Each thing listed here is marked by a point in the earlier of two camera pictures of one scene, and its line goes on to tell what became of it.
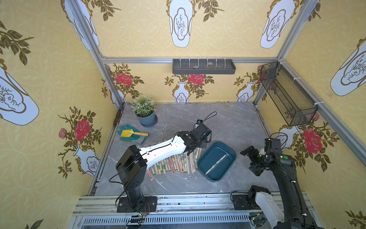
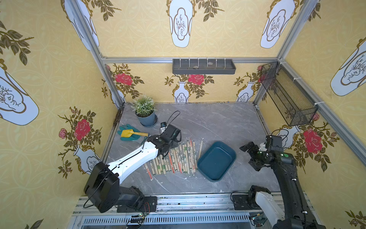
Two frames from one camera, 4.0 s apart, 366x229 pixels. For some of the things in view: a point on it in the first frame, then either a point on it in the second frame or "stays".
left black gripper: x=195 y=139 -> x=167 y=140
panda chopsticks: x=187 y=163 stays
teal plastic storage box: x=217 y=161 stays
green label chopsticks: x=177 y=162 stays
